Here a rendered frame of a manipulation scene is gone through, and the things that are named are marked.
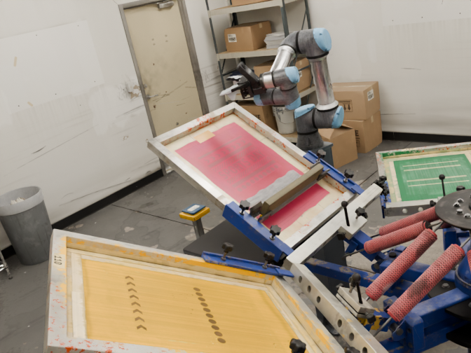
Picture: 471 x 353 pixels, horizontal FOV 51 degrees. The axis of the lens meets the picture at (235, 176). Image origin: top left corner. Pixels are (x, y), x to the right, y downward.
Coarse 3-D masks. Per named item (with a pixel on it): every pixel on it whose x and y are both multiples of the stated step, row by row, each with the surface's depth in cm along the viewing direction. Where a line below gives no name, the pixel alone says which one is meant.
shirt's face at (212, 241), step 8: (224, 224) 266; (208, 232) 262; (216, 232) 260; (224, 232) 258; (232, 232) 257; (240, 232) 255; (200, 240) 255; (208, 240) 253; (216, 240) 252; (224, 240) 250; (232, 240) 248; (240, 240) 247; (248, 240) 245; (184, 248) 251; (192, 248) 249; (200, 248) 247; (208, 248) 246; (216, 248) 244; (240, 248) 240; (248, 248) 238; (256, 248) 237; (232, 256) 234; (240, 256) 232; (248, 256) 231; (256, 256) 230
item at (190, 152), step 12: (192, 144) 230; (204, 144) 232; (216, 144) 234; (192, 156) 224; (204, 168) 220; (216, 180) 217; (228, 192) 213; (252, 192) 216; (288, 204) 216; (276, 216) 209; (288, 216) 210
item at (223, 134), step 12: (216, 132) 241; (228, 132) 243; (240, 132) 246; (264, 144) 243; (276, 156) 238; (288, 168) 234; (264, 180) 224; (312, 192) 225; (324, 192) 227; (300, 204) 218; (312, 204) 220
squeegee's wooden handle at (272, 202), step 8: (312, 168) 221; (320, 168) 222; (304, 176) 215; (312, 176) 219; (296, 184) 210; (304, 184) 217; (280, 192) 205; (288, 192) 206; (296, 192) 216; (272, 200) 200; (280, 200) 205; (264, 208) 200; (272, 208) 203
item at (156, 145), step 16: (224, 112) 249; (240, 112) 252; (176, 128) 231; (192, 128) 235; (256, 128) 250; (160, 144) 220; (288, 144) 241; (176, 160) 215; (304, 160) 237; (192, 176) 210; (208, 192) 206; (336, 208) 216; (320, 224) 209; (288, 240) 196
